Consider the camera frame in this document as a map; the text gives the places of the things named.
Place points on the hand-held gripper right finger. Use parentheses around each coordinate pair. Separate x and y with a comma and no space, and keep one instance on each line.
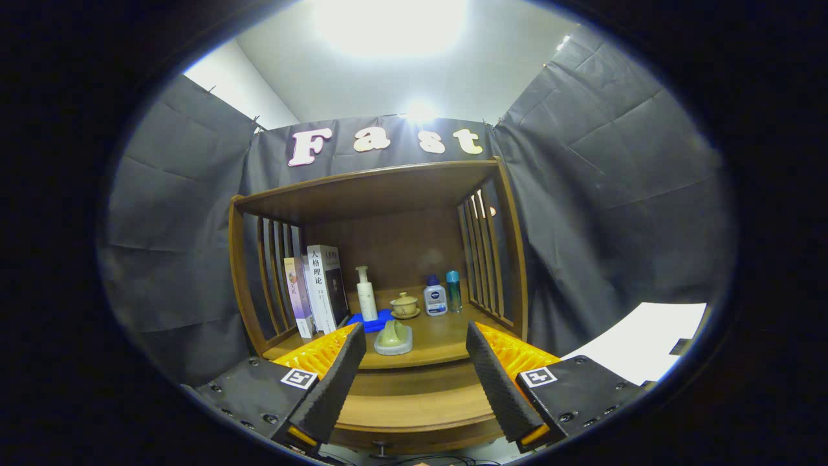
(501,388)

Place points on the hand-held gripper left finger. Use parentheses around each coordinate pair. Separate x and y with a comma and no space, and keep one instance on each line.
(336,388)

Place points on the black drawer knob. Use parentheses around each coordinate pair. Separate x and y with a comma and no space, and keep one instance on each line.
(382,448)

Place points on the brown wooden drawer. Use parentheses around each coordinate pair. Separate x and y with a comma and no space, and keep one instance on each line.
(414,401)

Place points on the wooden countertop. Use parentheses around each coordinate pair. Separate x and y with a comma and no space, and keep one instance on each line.
(440,343)

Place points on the brown wooden cabinet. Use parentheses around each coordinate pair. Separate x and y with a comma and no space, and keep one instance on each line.
(394,239)

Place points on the blue folded cloth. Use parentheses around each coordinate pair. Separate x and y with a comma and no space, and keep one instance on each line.
(365,323)

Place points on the white pump bottle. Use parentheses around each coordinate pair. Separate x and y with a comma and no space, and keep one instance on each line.
(367,298)

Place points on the pink and purple book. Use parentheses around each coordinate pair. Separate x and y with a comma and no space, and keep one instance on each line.
(299,298)

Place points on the thin white book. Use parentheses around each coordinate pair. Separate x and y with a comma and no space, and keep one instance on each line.
(311,291)

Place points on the thick white book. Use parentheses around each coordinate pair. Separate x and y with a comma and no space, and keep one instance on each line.
(323,285)

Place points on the slim teal bottle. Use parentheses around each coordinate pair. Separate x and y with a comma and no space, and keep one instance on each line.
(454,291)

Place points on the yellow lidded teacup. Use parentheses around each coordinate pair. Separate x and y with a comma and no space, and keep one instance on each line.
(405,305)

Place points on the white bottle with blue cap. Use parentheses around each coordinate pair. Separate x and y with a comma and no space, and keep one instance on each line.
(435,299)

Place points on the white flat panel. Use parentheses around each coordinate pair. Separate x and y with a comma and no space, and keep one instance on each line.
(634,349)

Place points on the small ceiling light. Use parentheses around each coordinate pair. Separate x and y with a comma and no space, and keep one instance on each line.
(564,43)
(420,111)

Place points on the large ceiling light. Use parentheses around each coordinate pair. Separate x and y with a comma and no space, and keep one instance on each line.
(388,22)

